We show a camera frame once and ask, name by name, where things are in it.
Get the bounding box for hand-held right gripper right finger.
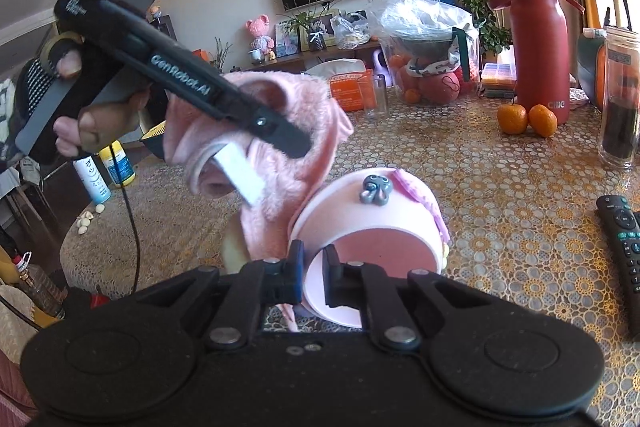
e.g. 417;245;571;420
322;245;481;355

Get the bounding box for pink bear toy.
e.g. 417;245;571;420
244;14;276;63

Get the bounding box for white plastic bag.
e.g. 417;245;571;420
330;13;374;50

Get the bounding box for person's left hand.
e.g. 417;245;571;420
53;48;148;158

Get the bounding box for purple plastic stool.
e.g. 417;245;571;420
372;49;392;84

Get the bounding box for green and orange container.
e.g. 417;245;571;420
577;28;609;108

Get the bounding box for wooden television cabinet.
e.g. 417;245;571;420
220;38;387;74

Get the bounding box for glass jar with dark contents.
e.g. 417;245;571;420
598;27;640;170

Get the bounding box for white and blue bottle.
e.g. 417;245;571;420
73;156;112;206

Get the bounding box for yellow bottle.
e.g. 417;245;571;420
99;142;137;188

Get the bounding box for orange tissue box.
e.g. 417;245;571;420
305;61;377;113

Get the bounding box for black cable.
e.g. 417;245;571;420
106;146;142;299

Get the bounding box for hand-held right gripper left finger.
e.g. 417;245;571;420
142;239;307;354

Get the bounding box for black and yellow device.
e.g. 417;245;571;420
139;121;169;160

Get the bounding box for red fruit with label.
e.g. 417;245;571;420
419;71;462;106

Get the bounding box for black remote control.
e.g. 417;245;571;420
595;195;640;339

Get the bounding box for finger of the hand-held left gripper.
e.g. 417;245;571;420
212;146;264;206
225;98;312;159

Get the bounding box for pink cup with octopus charm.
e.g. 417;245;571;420
290;166;451;329

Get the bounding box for multicoloured storage box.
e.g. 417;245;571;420
480;62;516;100

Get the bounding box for red insulated water bottle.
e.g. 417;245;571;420
487;0;586;126

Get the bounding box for bottle with red cap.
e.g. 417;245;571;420
9;251;67;325

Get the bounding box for photo frame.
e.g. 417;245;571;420
274;20;301;58

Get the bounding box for clear plastic bag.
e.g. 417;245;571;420
379;0;484;64

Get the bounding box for garlic cloves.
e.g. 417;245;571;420
76;204;107;236

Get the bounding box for small potted plant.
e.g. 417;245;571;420
284;1;327;53

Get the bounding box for clear glass tumbler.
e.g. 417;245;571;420
363;74;390;118

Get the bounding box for pink fleece cloth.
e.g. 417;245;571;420
162;72;354;333

